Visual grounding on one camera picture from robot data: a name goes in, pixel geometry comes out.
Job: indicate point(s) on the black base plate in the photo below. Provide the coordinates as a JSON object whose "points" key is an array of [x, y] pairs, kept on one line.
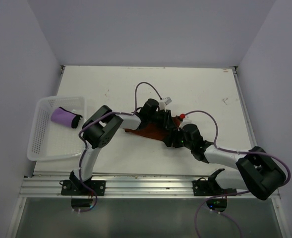
{"points": [[69, 189], [209, 187]]}

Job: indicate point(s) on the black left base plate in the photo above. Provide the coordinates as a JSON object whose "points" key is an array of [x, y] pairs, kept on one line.
{"points": [[69, 189]]}

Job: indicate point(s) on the white perforated plastic basket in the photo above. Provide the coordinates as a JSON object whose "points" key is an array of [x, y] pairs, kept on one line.
{"points": [[52, 141]]}

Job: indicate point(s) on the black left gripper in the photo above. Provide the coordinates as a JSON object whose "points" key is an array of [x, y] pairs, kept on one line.
{"points": [[167, 119]]}

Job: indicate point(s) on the purple grey microfiber towel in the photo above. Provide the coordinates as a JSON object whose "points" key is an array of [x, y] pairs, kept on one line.
{"points": [[66, 118]]}

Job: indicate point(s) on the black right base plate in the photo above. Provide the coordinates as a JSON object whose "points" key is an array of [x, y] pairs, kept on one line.
{"points": [[209, 187]]}

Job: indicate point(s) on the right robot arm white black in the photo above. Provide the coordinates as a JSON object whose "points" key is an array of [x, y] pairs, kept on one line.
{"points": [[253, 170]]}

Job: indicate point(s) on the rust orange towel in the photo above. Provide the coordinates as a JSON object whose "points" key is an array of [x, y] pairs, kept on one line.
{"points": [[153, 131]]}

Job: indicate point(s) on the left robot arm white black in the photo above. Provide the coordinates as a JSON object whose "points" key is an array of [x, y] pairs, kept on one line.
{"points": [[96, 133]]}

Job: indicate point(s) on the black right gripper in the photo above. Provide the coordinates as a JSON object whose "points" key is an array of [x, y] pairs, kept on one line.
{"points": [[172, 136]]}

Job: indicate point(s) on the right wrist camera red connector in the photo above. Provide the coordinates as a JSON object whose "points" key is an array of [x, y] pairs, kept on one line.
{"points": [[184, 119]]}

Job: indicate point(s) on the aluminium mounting rail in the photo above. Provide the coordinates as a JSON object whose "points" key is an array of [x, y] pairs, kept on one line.
{"points": [[116, 186]]}

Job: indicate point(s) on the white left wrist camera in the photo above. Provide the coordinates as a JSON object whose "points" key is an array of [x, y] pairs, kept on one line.
{"points": [[164, 102]]}

